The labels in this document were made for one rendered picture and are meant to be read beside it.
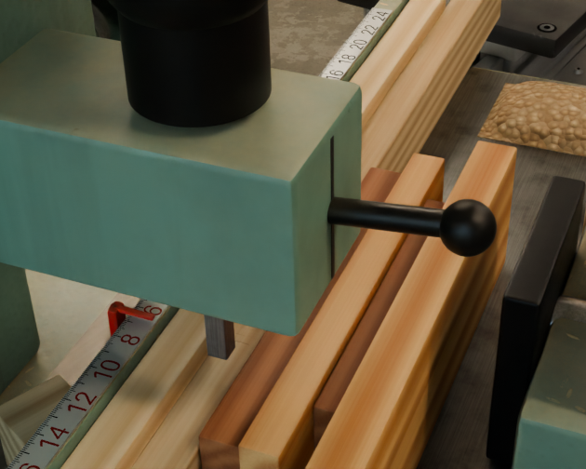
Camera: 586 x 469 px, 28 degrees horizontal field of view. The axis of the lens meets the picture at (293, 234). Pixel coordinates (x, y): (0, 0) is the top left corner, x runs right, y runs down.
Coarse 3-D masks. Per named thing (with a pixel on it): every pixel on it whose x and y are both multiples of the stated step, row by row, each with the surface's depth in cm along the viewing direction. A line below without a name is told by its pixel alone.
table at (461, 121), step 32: (480, 96) 75; (448, 128) 72; (480, 128) 72; (448, 160) 69; (544, 160) 69; (576, 160) 69; (448, 192) 66; (544, 192) 66; (512, 224) 64; (512, 256) 62; (480, 320) 58; (480, 352) 56; (480, 384) 54; (448, 416) 52; (480, 416) 52; (448, 448) 51; (480, 448) 51
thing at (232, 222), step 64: (0, 64) 44; (64, 64) 44; (0, 128) 41; (64, 128) 41; (128, 128) 40; (192, 128) 40; (256, 128) 40; (320, 128) 40; (0, 192) 43; (64, 192) 42; (128, 192) 41; (192, 192) 40; (256, 192) 38; (320, 192) 40; (0, 256) 45; (64, 256) 44; (128, 256) 43; (192, 256) 41; (256, 256) 40; (320, 256) 42; (256, 320) 42
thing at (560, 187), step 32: (576, 192) 50; (544, 224) 48; (576, 224) 50; (544, 256) 46; (512, 288) 45; (544, 288) 45; (512, 320) 45; (544, 320) 46; (576, 320) 48; (512, 352) 46; (512, 384) 47; (512, 416) 48; (512, 448) 49
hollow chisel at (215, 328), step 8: (208, 320) 47; (216, 320) 47; (224, 320) 47; (208, 328) 48; (216, 328) 48; (224, 328) 47; (232, 328) 48; (208, 336) 48; (216, 336) 48; (224, 336) 48; (232, 336) 48; (208, 344) 48; (216, 344) 48; (224, 344) 48; (232, 344) 49; (208, 352) 48; (216, 352) 48; (224, 352) 48; (232, 352) 49
